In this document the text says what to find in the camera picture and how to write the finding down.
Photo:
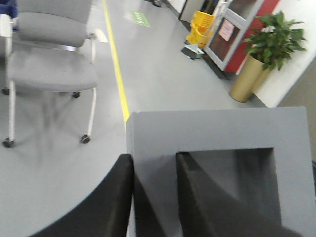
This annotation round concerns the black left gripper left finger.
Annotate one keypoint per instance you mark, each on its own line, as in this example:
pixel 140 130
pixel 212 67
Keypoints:
pixel 104 212

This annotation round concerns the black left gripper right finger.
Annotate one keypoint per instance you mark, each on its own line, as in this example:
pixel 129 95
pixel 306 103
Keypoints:
pixel 207 210

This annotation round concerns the gray rectangular foam base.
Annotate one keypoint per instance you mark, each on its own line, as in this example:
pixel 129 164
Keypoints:
pixel 259 156

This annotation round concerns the gold cylindrical planter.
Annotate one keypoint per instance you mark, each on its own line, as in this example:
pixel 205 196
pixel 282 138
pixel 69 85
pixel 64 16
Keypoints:
pixel 249 80

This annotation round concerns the gray office chair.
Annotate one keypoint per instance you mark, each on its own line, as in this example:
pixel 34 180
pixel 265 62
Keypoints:
pixel 36 57

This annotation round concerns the green potted plant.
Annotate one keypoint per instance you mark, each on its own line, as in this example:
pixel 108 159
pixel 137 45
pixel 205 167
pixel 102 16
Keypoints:
pixel 276 41

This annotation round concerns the yellow mop bucket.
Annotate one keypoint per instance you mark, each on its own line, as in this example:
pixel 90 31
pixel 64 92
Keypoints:
pixel 200 32

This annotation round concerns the red and gray door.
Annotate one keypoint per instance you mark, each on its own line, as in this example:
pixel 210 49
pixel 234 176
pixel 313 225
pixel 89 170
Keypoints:
pixel 225 47

